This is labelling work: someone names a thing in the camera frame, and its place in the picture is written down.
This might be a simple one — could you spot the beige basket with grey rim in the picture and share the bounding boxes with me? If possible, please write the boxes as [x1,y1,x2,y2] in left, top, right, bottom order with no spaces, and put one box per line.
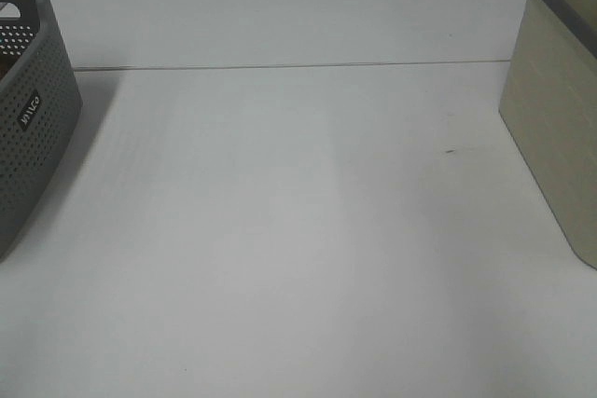
[499,0,596,267]

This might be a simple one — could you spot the grey perforated plastic basket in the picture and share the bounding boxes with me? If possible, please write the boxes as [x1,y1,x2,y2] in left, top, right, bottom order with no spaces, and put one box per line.
[1,0,82,254]

